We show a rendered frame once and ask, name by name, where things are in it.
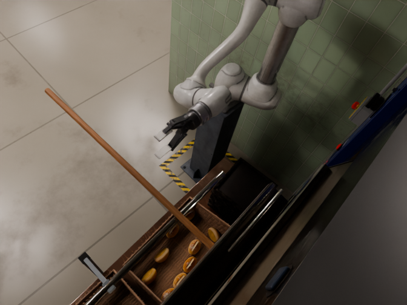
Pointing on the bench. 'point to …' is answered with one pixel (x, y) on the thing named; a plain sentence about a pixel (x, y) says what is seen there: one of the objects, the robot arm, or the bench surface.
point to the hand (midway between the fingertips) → (158, 146)
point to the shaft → (131, 170)
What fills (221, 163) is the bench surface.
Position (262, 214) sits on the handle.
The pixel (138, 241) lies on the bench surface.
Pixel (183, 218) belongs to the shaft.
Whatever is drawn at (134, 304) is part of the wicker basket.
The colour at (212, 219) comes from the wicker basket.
